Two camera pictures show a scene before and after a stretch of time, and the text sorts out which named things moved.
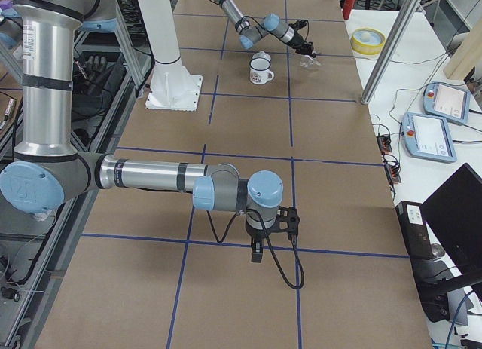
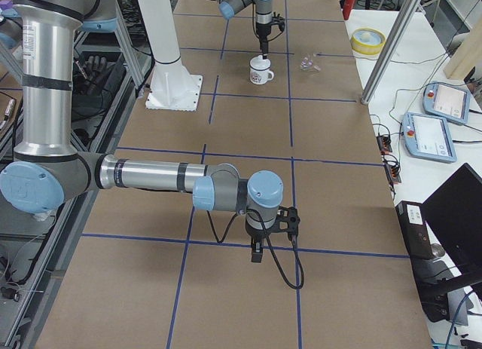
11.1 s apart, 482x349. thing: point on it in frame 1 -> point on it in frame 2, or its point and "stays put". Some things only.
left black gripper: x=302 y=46 -> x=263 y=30
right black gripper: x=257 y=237 stays put
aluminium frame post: x=409 y=7 stays put
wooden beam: x=468 y=54 stays put
